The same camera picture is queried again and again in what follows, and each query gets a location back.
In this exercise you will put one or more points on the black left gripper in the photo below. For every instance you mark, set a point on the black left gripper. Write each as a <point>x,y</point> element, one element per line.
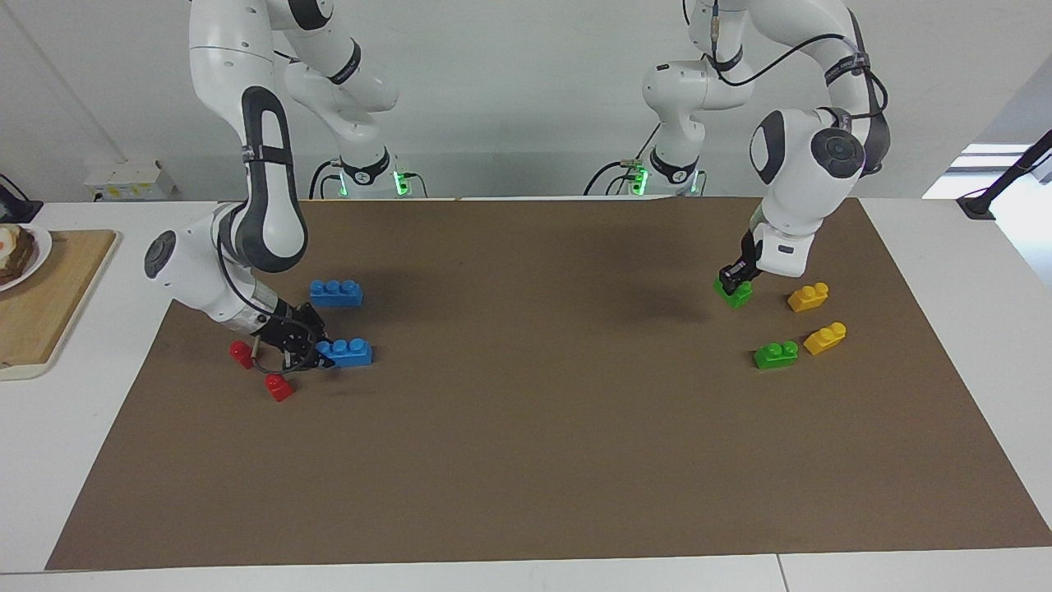
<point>749,255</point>

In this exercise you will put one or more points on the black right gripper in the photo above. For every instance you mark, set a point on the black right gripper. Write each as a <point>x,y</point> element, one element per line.
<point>283,329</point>

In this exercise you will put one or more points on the green two-stud toy brick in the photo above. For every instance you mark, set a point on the green two-stud toy brick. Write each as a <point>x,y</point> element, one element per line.
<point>739,298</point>
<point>776,356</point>

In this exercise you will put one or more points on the blue three-stud toy brick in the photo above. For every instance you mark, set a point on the blue three-stud toy brick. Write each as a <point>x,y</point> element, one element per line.
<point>336,293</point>
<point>349,352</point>

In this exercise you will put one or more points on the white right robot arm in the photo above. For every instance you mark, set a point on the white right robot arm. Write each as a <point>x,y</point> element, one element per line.
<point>271,189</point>

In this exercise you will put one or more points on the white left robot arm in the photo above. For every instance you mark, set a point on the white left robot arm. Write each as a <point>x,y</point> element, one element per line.
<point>801,164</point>

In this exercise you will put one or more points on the small red toy brick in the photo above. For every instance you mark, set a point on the small red toy brick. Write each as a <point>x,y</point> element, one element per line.
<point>279,387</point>
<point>240,354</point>

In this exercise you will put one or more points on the yellow two-stud toy brick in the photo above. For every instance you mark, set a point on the yellow two-stud toy brick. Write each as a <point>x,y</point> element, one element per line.
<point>808,298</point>
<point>824,339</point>

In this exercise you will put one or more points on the brown table mat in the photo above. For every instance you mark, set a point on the brown table mat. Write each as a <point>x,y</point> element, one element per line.
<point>534,427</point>

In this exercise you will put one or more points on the wooden cutting board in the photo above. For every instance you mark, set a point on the wooden cutting board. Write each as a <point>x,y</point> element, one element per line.
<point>57,304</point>

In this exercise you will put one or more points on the bright window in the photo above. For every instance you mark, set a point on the bright window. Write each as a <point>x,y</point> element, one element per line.
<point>978,168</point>

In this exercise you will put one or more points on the black clamp stand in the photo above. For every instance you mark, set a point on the black clamp stand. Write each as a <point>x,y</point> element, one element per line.
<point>998,181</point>

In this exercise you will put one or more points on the white plate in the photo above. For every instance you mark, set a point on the white plate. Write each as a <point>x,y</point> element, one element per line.
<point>41,247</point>

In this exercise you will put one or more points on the toast with egg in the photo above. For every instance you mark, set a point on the toast with egg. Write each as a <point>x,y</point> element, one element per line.
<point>15,251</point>

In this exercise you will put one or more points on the black desk device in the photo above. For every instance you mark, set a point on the black desk device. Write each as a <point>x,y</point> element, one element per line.
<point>15,205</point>

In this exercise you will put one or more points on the white wall socket box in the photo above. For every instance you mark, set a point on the white wall socket box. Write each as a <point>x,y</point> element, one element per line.
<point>131,181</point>

